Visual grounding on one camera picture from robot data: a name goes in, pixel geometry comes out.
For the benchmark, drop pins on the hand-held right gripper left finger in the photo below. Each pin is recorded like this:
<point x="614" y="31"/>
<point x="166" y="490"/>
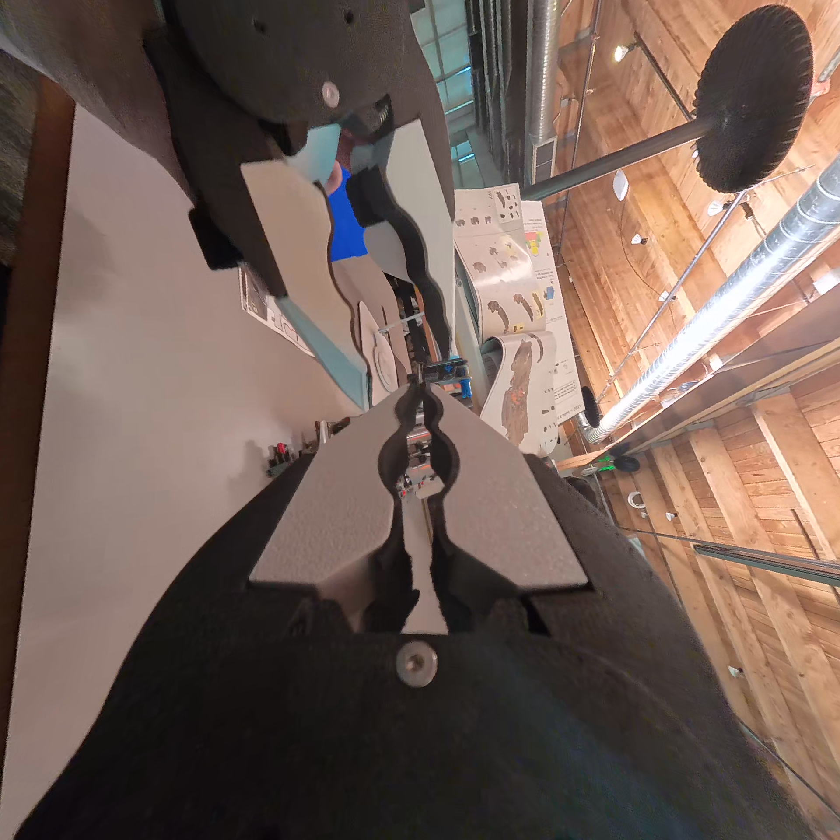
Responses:
<point x="328" y="518"/>

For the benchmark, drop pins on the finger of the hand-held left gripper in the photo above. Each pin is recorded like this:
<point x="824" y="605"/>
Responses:
<point x="295" y="229"/>
<point x="420" y="184"/>

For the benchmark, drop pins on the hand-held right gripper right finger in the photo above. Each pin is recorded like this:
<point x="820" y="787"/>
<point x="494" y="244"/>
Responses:
<point x="505" y="518"/>

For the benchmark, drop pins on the grey lego car model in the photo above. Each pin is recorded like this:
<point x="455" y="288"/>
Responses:
<point x="415" y="459"/>

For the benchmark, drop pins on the pile of small lego pieces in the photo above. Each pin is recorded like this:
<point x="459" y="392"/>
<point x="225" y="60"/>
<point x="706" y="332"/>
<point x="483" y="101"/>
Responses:
<point x="281" y="456"/>

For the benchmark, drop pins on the lego instruction booklet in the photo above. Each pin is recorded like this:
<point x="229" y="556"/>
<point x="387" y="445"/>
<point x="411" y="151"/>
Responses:
<point x="518" y="282"/>

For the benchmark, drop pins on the blue plastic parts bag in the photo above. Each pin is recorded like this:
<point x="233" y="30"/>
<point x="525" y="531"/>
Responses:
<point x="346" y="226"/>

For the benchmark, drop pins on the printed paper sheet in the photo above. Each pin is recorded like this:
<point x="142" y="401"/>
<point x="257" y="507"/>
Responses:
<point x="259" y="308"/>

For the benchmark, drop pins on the white oval plate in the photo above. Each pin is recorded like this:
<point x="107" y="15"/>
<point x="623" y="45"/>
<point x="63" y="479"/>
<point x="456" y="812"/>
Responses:
<point x="384" y="361"/>

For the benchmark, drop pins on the white ceiling spotlight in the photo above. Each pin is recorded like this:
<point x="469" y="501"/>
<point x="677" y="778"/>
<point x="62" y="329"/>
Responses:
<point x="620" y="185"/>
<point x="622" y="52"/>

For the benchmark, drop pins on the black round disc on pole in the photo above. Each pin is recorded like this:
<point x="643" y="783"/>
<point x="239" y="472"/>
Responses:
<point x="754" y="98"/>

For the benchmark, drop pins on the narrow silver ventilation duct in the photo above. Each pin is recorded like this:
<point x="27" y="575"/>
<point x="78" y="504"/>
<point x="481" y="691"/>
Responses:
<point x="543" y="79"/>

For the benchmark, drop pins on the large silver ventilation duct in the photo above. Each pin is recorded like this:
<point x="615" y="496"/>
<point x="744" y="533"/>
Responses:
<point x="722" y="308"/>

